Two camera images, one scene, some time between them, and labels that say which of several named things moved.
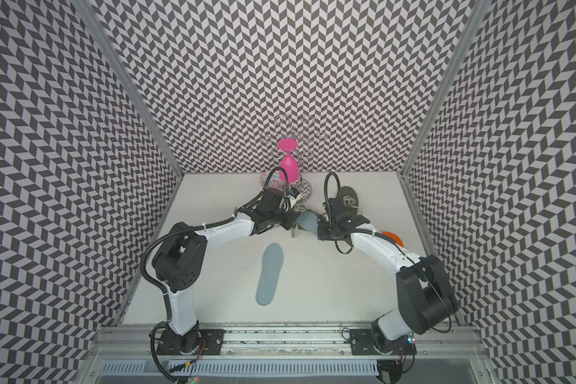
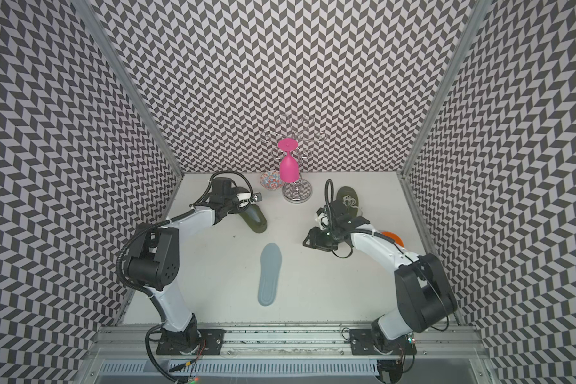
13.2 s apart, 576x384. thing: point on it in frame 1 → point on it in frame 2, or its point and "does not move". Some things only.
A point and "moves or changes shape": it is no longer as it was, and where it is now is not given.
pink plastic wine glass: x=288 y=162 does not move
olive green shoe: x=350 y=199 does not move
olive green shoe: x=322 y=216 moves or changes shape
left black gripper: x=292 y=217 → x=238 y=210
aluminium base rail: x=138 y=341 does not move
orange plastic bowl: x=394 y=238 does not move
